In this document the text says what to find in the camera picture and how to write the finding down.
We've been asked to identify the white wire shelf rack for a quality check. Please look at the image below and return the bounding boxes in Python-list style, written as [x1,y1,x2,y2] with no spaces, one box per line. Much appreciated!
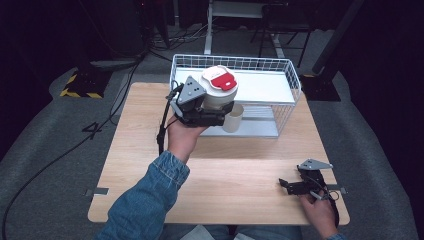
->
[169,53,302,139]

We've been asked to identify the white cup with red-white lid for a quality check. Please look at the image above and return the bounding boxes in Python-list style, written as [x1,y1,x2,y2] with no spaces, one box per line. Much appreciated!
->
[199,65,240,111]

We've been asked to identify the person's right hand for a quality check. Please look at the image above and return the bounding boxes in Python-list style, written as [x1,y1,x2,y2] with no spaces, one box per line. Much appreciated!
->
[299,194,338,239]

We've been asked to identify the left hand-held gripper cable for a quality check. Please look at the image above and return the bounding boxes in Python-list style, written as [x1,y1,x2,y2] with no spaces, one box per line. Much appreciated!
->
[156,82,185,156]

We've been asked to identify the grey tape piece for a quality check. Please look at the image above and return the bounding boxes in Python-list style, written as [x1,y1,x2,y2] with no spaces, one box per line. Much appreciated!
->
[84,187,110,198]
[326,183,348,195]

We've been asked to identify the black stand base plate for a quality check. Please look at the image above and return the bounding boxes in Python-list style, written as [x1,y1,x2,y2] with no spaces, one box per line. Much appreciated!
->
[299,73,342,103]

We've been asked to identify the long black floor cable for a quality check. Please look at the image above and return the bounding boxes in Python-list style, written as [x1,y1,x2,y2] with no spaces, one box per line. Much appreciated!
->
[1,54,144,240]

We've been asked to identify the white desk frame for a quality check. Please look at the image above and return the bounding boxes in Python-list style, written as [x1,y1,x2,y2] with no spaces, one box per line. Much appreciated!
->
[203,0,268,56]

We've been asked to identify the person's left hand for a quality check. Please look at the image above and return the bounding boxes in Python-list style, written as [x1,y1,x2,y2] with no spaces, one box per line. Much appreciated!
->
[167,116,208,164]

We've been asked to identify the white paper cup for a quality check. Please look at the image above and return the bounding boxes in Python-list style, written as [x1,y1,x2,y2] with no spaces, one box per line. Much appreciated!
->
[222,103,245,134]

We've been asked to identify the right hand-held gripper cable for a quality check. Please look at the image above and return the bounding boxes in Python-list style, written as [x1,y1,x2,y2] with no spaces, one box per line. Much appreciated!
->
[308,175,341,228]

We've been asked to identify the black slanted stand post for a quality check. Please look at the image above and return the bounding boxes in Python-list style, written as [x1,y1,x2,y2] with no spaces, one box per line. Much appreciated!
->
[311,0,367,76]

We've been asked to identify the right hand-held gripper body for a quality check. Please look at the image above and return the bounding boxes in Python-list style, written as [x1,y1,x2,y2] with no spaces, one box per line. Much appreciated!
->
[297,158,334,200]

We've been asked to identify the hand-held gripper cable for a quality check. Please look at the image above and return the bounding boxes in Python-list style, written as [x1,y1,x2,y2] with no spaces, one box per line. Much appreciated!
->
[308,175,341,228]
[156,82,185,156]

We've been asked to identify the person's legs in jeans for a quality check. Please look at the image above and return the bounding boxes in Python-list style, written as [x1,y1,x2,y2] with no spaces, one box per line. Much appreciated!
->
[161,224,303,240]

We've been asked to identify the grey flat stand base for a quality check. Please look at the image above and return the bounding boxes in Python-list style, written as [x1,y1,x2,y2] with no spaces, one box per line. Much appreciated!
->
[89,57,143,70]

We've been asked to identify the bundle of floor cables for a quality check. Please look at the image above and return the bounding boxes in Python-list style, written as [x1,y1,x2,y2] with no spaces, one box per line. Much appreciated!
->
[146,21,214,64]

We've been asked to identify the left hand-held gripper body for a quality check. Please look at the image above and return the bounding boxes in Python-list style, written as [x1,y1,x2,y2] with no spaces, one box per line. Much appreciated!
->
[169,75,214,128]

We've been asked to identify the black chair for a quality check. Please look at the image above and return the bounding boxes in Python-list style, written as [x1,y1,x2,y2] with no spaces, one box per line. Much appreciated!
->
[249,2,315,69]

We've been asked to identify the black-yellow striped base plate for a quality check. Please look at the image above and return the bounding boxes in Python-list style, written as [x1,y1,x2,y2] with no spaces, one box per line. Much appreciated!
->
[59,68,113,100]

